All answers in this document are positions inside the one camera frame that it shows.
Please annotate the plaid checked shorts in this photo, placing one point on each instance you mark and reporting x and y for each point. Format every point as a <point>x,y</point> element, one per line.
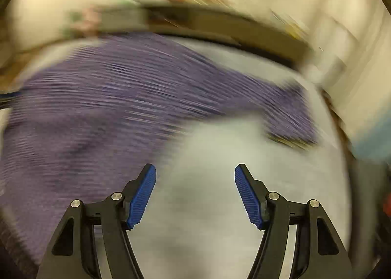
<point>107,108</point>

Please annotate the low beige cabinet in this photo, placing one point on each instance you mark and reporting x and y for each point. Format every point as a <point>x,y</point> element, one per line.
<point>213,25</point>

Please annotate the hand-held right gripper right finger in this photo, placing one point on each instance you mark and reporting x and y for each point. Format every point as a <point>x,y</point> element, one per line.
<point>247,193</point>

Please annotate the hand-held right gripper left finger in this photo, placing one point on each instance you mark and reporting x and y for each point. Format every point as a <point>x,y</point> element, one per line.
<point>143,193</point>

